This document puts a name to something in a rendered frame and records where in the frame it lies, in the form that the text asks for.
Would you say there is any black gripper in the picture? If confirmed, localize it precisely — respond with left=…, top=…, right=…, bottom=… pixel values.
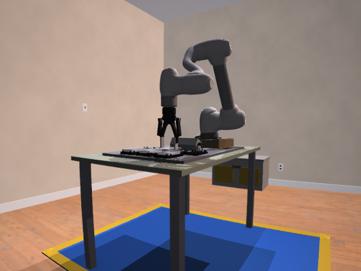
left=157, top=107, right=182, bottom=150

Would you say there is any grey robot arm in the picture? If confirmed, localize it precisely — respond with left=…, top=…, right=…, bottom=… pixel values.
left=160, top=38, right=246, bottom=140

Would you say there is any grey button panel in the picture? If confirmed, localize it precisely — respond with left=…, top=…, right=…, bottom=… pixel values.
left=170, top=138, right=203, bottom=151

